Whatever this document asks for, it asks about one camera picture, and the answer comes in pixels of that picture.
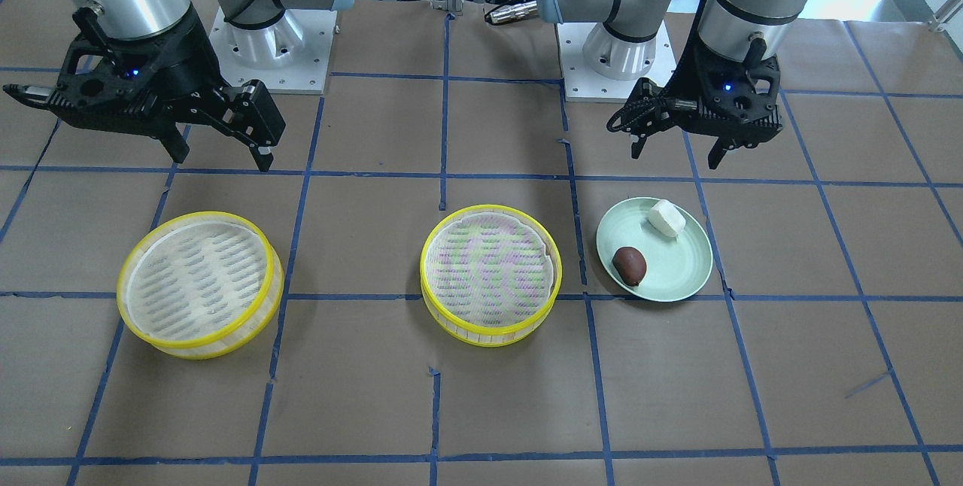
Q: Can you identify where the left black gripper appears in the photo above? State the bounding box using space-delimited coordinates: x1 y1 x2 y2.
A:
606 35 784 170

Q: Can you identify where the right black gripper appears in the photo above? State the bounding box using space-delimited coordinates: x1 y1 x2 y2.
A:
3 8 286 173

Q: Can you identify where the white steamed bun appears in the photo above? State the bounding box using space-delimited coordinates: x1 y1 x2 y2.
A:
646 200 687 238

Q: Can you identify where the brown steamed bun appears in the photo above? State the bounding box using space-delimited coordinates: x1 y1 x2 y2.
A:
612 246 648 287

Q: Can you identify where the yellow bamboo steamer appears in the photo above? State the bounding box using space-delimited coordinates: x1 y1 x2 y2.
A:
418 204 563 348
116 211 285 360

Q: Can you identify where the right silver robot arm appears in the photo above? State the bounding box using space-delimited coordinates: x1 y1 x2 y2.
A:
3 0 354 173

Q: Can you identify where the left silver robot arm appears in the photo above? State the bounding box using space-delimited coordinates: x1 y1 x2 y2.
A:
536 0 808 169

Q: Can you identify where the light green plate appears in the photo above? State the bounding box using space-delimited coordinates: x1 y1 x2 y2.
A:
596 197 713 303

